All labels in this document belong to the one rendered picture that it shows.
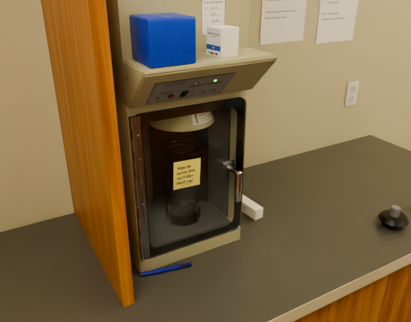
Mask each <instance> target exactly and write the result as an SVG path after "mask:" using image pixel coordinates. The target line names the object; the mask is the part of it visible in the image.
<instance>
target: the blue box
mask: <svg viewBox="0 0 411 322"><path fill-rule="evenodd" d="M130 34H131V44H132V59H133V60H135V61H137V62H139V63H141V64H143V65H145V66H147V67H149V68H161V67H167V66H177V65H187V64H194V63H196V18H195V17H193V16H190V15H184V14H180V13H174V12H169V13H146V14H134V15H130Z"/></svg>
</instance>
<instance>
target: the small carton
mask: <svg viewBox="0 0 411 322"><path fill-rule="evenodd" d="M238 37H239V27H235V26H228V25H219V26H207V27H206V55H209V56H214V57H217V58H226V57H231V56H237V55H238Z"/></svg>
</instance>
